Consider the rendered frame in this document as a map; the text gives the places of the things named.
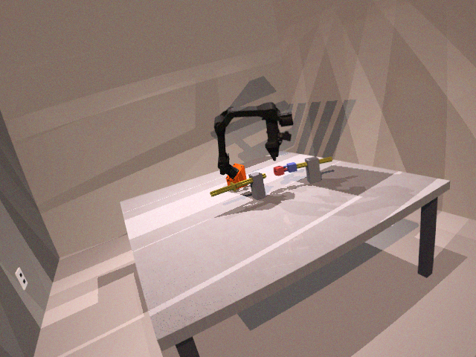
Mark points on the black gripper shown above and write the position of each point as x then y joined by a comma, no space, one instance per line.
273,145

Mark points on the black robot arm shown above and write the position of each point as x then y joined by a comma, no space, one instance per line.
267,111

